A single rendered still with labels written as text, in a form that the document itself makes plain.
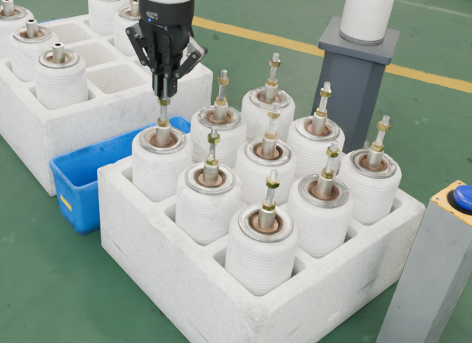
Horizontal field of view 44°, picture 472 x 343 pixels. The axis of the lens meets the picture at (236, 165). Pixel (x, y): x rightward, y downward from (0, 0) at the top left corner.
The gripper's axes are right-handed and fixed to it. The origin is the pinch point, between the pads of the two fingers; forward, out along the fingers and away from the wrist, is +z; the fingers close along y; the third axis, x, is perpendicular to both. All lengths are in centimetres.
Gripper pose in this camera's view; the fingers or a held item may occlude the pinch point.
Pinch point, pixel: (164, 85)
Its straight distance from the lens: 88.7
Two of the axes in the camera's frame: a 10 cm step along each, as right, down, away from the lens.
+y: 8.6, 3.7, -3.6
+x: 5.1, -4.8, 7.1
